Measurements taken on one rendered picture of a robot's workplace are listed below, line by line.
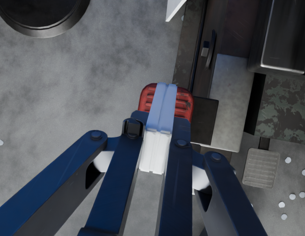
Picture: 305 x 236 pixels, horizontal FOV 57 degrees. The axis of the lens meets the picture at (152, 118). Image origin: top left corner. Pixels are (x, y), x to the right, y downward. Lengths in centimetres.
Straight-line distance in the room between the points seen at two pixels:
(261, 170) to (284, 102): 54
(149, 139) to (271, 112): 31
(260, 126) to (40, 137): 91
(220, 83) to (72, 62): 79
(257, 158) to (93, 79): 64
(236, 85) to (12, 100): 95
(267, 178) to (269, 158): 6
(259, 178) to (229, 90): 58
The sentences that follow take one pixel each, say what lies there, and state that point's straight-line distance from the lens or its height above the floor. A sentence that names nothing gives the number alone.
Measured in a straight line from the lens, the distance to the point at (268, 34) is 39.
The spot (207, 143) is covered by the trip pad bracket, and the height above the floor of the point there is 71.
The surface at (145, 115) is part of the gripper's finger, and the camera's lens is 18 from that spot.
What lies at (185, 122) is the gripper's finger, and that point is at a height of 89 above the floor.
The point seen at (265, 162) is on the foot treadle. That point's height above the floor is 16.
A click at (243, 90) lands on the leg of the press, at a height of 64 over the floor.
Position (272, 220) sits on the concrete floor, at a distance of 122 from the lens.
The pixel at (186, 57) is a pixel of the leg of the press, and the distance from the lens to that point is 105.
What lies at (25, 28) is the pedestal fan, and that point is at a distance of 119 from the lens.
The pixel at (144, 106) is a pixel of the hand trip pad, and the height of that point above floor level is 76.
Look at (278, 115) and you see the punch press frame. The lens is 45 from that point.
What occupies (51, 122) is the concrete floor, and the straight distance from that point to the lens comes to 116.
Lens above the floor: 107
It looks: 86 degrees down
